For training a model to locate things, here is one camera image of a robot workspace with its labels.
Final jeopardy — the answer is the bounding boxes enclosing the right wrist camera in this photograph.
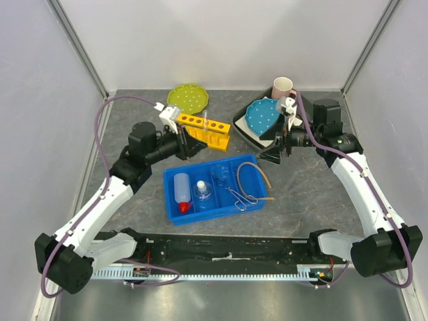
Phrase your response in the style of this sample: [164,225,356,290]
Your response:
[276,97,302,131]

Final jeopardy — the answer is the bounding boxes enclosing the cable duct rail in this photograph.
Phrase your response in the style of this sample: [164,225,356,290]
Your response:
[91,264,332,282]

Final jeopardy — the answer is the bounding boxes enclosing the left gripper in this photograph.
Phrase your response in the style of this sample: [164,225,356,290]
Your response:
[146,122,207,165]

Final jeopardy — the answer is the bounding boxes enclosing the clear test tube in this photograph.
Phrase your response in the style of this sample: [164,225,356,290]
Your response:
[203,110,209,131]

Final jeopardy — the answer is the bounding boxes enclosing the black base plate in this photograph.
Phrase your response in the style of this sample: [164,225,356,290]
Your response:
[96,227,345,265]

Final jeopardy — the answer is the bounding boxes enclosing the dark green tray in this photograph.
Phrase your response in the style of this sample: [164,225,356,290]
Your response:
[232,86,286,150]

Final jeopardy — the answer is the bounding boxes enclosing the white square plate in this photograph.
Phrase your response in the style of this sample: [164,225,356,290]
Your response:
[235,103,274,148]

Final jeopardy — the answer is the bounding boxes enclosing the blue dotted plate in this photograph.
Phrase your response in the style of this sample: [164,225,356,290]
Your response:
[245,98,280,137]

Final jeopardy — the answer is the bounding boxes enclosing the wash bottle red cap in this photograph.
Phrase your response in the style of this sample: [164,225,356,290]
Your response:
[174,173,192,214]

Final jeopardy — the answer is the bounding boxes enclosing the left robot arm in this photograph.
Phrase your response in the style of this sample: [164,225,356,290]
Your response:
[35,122,207,298]

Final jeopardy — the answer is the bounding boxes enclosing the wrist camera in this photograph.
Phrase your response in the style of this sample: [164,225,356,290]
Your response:
[276,97,302,131]
[154,102,182,133]

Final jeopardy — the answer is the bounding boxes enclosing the yellow test tube rack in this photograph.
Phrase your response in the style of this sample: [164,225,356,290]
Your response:
[177,113,231,152]

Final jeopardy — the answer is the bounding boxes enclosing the yellow rubber tube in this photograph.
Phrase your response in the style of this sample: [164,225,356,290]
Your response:
[236,162,276,201]

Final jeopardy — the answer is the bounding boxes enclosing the glass flask white stopper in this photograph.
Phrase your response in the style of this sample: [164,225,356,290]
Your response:
[194,180,212,201]

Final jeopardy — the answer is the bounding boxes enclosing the blue plastic organizer tray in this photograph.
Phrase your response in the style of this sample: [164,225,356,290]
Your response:
[163,154,268,225]

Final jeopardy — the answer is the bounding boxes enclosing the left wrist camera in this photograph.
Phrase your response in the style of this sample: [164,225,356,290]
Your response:
[154,102,182,133]

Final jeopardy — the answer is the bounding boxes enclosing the green dotted plate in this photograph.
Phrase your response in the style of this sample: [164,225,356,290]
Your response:
[167,84,209,114]

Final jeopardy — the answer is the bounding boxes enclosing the metal crucible tongs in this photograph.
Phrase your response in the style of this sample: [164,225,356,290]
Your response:
[211,172,258,211]

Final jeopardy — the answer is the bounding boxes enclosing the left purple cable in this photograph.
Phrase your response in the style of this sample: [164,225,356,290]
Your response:
[39,94,181,298]

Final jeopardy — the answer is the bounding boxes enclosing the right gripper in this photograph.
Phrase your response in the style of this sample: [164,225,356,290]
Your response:
[255,112,323,165]

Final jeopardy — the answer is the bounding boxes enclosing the pink mug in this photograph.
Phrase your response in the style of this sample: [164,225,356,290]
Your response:
[271,76,294,100]

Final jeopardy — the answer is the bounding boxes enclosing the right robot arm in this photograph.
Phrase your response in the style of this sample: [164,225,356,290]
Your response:
[260,96,423,280]

